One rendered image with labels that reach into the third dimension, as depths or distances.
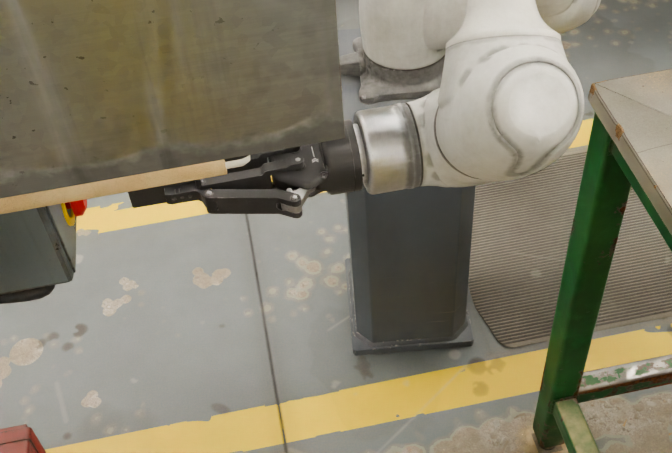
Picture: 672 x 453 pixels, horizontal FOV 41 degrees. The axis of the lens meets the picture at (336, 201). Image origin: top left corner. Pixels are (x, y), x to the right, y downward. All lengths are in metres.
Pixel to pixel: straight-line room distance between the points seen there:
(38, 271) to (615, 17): 2.33
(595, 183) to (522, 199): 1.07
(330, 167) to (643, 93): 0.52
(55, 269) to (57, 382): 1.12
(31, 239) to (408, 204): 0.87
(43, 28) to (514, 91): 0.41
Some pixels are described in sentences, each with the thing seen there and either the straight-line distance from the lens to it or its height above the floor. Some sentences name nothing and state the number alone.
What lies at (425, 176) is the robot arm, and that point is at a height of 1.06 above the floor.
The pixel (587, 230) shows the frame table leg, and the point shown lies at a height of 0.69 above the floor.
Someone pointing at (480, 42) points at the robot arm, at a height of 1.25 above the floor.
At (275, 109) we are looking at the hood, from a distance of 0.46.
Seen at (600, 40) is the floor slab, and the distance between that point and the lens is 2.95.
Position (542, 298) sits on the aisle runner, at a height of 0.00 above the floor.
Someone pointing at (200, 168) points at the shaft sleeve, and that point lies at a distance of 0.67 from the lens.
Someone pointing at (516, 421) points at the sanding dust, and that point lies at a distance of 1.98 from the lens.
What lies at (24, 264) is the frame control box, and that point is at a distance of 1.05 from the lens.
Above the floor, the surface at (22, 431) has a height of 0.62.
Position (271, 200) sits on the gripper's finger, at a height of 1.08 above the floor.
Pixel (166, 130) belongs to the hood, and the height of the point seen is 1.41.
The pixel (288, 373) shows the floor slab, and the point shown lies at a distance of 2.04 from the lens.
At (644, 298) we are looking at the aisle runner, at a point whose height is 0.00.
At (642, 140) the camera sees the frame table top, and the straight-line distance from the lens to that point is 1.19.
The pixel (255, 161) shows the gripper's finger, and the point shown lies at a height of 1.08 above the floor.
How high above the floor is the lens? 1.71
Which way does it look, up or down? 46 degrees down
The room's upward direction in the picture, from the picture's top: 5 degrees counter-clockwise
